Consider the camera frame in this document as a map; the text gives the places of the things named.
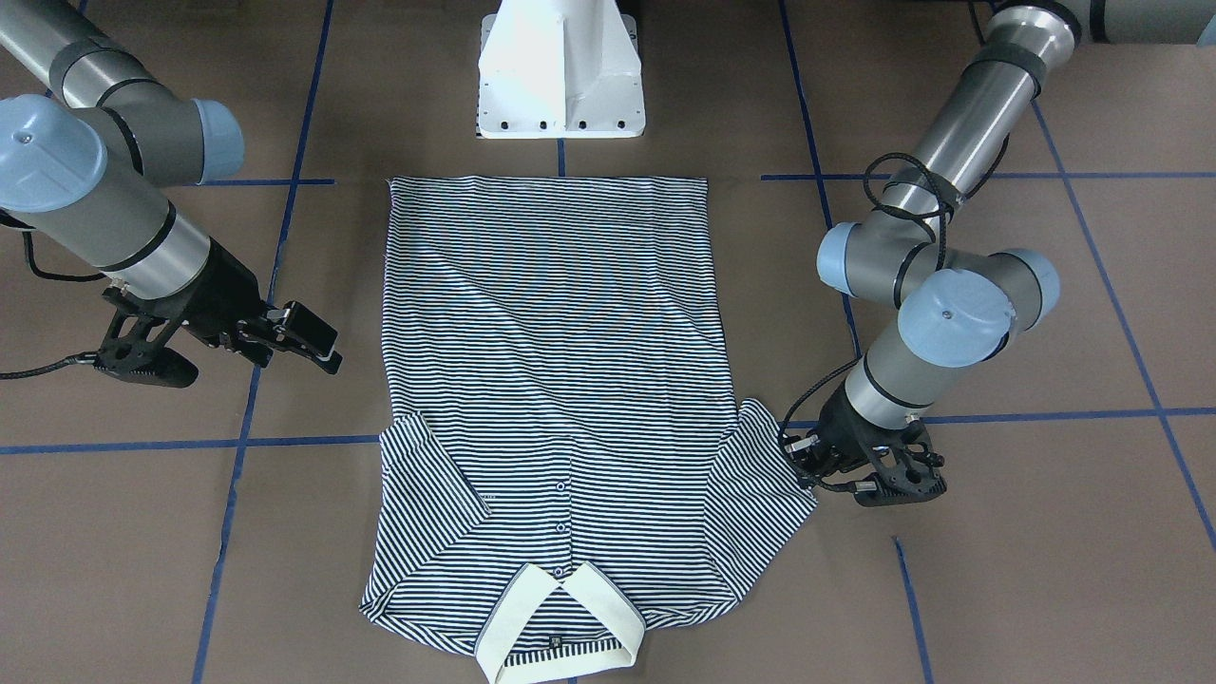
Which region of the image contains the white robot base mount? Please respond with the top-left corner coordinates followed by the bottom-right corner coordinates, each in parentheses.
top-left (475, 1), bottom-right (647, 140)

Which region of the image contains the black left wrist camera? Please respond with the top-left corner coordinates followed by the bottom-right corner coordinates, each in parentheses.
top-left (854, 420), bottom-right (948, 508)

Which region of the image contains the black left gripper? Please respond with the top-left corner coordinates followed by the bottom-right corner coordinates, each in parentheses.
top-left (786, 387), bottom-right (918, 490)

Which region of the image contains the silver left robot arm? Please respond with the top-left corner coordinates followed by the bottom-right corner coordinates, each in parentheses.
top-left (778, 1), bottom-right (1214, 506)

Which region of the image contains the navy white striped polo shirt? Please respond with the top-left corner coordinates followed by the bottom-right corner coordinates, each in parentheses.
top-left (360, 175), bottom-right (817, 683)

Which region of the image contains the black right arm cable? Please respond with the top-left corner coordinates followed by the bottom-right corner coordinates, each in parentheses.
top-left (0, 209), bottom-right (105, 381)

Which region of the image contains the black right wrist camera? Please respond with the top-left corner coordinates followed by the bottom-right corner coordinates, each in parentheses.
top-left (92, 312), bottom-right (199, 389)

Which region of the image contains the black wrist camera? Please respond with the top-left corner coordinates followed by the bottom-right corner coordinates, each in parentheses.
top-left (92, 312), bottom-right (199, 389)
top-left (854, 420), bottom-right (948, 508)

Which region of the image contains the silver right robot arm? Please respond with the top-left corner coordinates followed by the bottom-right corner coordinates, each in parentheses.
top-left (1, 1), bottom-right (342, 387)

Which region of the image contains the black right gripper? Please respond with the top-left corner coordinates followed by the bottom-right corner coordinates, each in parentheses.
top-left (103, 239), bottom-right (343, 372)

